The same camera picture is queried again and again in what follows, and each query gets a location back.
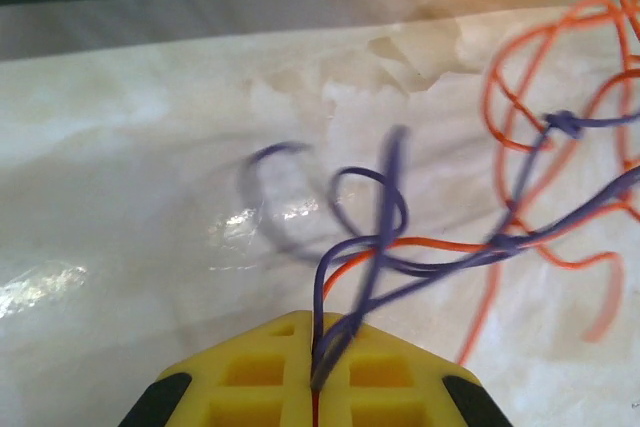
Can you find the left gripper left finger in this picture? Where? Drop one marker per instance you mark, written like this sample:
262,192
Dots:
240,387

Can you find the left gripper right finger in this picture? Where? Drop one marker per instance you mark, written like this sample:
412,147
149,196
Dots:
400,387

